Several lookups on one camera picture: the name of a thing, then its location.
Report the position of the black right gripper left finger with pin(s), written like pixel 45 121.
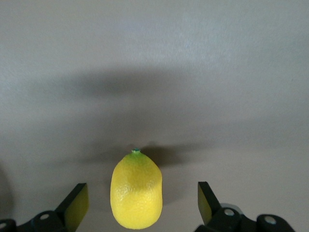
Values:
pixel 67 212

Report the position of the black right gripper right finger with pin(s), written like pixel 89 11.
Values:
pixel 212 210

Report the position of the yellow lemon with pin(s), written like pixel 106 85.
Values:
pixel 136 193

